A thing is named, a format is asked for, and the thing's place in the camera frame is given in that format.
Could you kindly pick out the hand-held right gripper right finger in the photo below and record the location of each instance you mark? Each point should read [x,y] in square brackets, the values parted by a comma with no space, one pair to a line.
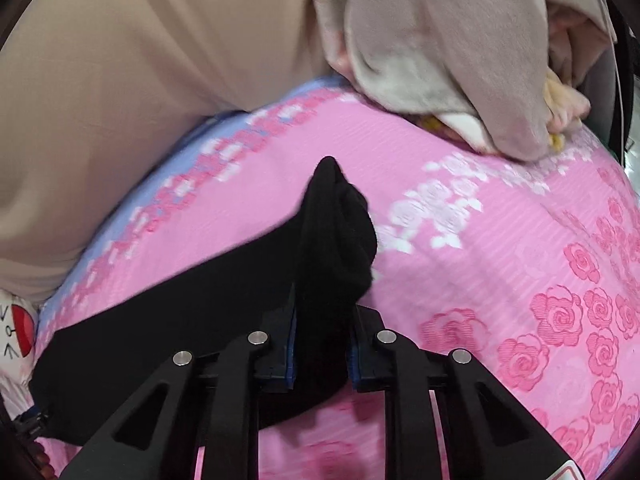
[355,360]

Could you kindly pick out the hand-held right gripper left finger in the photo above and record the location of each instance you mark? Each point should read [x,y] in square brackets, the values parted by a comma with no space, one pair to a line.
[292,360]

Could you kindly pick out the black pants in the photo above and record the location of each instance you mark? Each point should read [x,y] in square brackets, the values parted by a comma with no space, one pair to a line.
[200,310]

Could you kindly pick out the pink floral bedsheet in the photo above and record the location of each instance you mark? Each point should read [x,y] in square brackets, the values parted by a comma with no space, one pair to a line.
[475,260]

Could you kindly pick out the cartoon print pillow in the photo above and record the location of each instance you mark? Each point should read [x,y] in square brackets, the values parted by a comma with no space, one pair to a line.
[15,325]

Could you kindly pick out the beige duvet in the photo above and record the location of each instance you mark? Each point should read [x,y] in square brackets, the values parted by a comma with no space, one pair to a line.
[150,85]

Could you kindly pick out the yellow cloth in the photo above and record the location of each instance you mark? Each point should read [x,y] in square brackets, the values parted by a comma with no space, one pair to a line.
[565,105]

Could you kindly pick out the beige garment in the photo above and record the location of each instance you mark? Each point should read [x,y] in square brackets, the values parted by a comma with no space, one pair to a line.
[425,35]

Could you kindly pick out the dark object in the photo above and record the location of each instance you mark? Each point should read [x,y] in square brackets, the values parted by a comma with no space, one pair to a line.
[617,20]

